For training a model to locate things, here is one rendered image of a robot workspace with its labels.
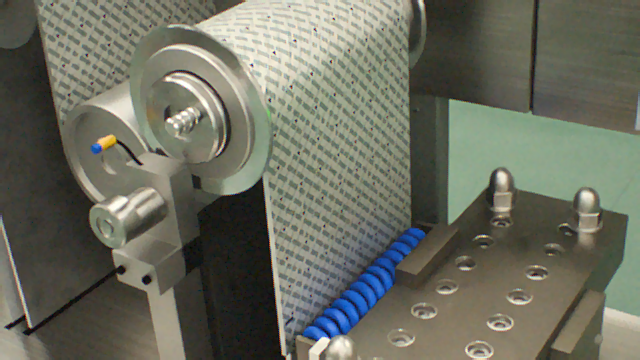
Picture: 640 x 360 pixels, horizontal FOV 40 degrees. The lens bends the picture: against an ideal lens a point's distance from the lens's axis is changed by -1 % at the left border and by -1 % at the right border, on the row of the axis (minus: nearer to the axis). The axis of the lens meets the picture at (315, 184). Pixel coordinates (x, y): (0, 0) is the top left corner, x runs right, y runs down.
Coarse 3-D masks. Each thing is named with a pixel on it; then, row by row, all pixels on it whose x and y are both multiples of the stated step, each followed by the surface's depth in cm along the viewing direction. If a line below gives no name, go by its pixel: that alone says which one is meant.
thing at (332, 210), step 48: (384, 96) 85; (336, 144) 79; (384, 144) 87; (288, 192) 74; (336, 192) 81; (384, 192) 89; (288, 240) 76; (336, 240) 83; (384, 240) 92; (288, 288) 78; (336, 288) 85; (288, 336) 80
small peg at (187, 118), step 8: (184, 112) 68; (192, 112) 68; (168, 120) 67; (176, 120) 67; (184, 120) 67; (192, 120) 68; (200, 120) 69; (168, 128) 67; (176, 128) 67; (184, 128) 67
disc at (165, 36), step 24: (168, 24) 69; (144, 48) 72; (216, 48) 67; (240, 72) 67; (264, 96) 67; (144, 120) 76; (264, 120) 68; (264, 144) 69; (264, 168) 70; (216, 192) 75
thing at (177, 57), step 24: (408, 24) 87; (168, 48) 70; (192, 48) 69; (144, 72) 72; (168, 72) 71; (216, 72) 68; (144, 96) 74; (240, 96) 68; (240, 120) 69; (240, 144) 70; (192, 168) 74; (216, 168) 73; (240, 168) 71
